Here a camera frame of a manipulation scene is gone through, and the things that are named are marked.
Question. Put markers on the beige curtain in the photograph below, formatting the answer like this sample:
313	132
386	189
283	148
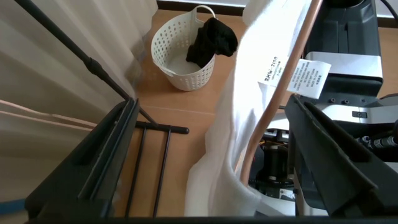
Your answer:
46	62

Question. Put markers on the white printed t-shirt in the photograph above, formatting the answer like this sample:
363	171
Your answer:
242	93

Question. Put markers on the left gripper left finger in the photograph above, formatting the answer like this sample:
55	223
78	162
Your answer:
71	186

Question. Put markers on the black clothes rack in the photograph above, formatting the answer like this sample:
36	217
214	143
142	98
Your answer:
93	67

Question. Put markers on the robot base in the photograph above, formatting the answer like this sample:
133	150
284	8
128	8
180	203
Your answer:
345	34

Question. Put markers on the pink clothes hanger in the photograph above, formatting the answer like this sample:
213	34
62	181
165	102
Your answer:
280	93
46	115

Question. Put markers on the white laundry basket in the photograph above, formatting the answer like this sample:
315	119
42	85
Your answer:
192	81

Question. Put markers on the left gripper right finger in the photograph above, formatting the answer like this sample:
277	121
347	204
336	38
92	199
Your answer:
342	180

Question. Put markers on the black garment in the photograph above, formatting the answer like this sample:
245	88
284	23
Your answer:
214	40

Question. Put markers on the window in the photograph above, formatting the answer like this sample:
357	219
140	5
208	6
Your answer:
11	206

